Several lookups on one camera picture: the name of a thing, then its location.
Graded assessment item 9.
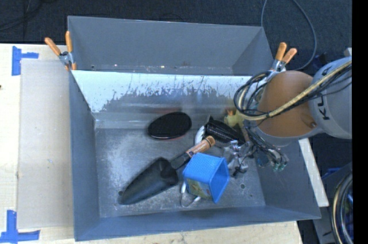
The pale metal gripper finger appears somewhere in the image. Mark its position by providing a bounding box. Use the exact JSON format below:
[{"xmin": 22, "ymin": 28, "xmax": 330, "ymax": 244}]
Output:
[
  {"xmin": 228, "ymin": 154, "xmax": 250, "ymax": 178},
  {"xmin": 224, "ymin": 139, "xmax": 245, "ymax": 156}
]

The yellow toy animal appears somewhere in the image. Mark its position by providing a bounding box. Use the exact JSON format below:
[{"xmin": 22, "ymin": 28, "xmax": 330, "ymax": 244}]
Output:
[{"xmin": 223, "ymin": 109, "xmax": 246, "ymax": 129}]

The blue square plastic cup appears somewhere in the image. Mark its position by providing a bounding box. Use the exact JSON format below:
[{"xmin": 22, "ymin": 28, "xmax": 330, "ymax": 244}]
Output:
[{"xmin": 182, "ymin": 152, "xmax": 231, "ymax": 204}]

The black oval case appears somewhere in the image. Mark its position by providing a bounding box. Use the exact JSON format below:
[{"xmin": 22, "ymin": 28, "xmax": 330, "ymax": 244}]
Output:
[{"xmin": 147, "ymin": 111, "xmax": 193, "ymax": 140}]

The grey metal bin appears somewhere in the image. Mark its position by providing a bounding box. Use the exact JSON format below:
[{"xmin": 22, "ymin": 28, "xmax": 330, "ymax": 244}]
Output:
[{"xmin": 66, "ymin": 15, "xmax": 322, "ymax": 242}]

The pale flat board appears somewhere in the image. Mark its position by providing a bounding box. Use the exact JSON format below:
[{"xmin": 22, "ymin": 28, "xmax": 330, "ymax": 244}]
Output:
[{"xmin": 16, "ymin": 58, "xmax": 76, "ymax": 230}]

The black trowel with orange handle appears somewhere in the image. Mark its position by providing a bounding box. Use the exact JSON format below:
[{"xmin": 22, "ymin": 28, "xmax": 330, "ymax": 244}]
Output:
[{"xmin": 117, "ymin": 135, "xmax": 217, "ymax": 205}]

